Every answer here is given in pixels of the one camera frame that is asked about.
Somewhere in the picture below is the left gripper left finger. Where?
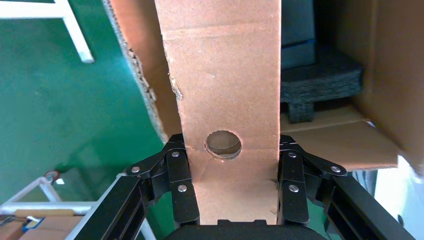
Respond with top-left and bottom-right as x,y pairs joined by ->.
74,134 -> 200,240

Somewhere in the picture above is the brown cardboard box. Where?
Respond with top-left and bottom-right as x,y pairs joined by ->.
0,215 -> 85,240

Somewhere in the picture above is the black foam block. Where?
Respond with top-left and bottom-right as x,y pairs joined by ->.
279,41 -> 364,124

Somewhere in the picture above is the large open cardboard box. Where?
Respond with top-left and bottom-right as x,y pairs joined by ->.
102,0 -> 424,178

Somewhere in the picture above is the small cardboard box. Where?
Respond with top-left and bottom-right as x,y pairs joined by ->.
154,0 -> 282,226

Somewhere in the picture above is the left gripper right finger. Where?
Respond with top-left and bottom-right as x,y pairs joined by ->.
276,134 -> 417,240

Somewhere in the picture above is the white wheeled shelf cart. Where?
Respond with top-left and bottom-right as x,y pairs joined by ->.
0,170 -> 157,240

